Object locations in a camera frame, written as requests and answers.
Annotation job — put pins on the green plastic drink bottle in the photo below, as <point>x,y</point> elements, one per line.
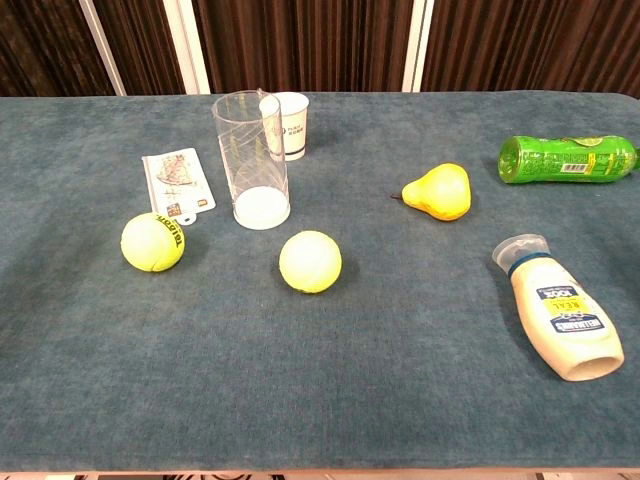
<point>555,160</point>

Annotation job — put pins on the cream mayonnaise squeeze bottle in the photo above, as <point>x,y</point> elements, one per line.
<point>560,325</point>

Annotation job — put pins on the teal table cloth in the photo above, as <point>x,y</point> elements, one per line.
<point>320,380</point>

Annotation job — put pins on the clear plastic tube container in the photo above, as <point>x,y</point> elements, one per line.
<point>247,160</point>

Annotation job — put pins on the white printed card package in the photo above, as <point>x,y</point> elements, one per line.
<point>172,182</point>

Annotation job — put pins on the brown pleated curtain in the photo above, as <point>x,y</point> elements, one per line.
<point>310,45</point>

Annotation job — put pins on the white paper cup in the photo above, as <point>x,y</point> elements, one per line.
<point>296,125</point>

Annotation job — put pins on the plain yellow tennis ball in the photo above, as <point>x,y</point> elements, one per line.
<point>310,261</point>

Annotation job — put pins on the yellow pear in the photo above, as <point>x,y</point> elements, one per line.
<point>442,195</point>

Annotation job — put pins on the yellow tennis ball black print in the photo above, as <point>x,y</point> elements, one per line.
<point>150,245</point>

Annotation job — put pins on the thin grey-white frame pole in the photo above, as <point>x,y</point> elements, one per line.
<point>102,47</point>

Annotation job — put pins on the wide white frame pole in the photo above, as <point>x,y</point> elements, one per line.
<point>187,47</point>
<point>417,45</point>

